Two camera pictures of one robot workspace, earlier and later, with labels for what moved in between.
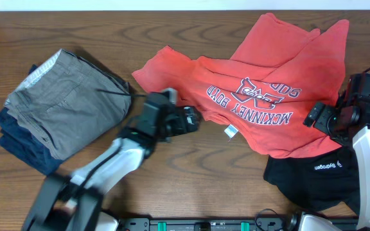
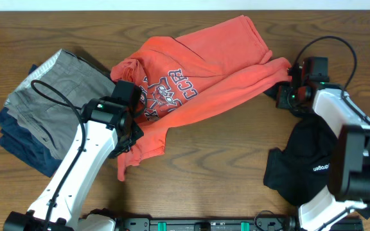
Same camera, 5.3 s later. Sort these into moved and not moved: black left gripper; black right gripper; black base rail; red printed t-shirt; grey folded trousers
Moved: black right gripper; black left gripper; red printed t-shirt
Not moved: grey folded trousers; black base rail
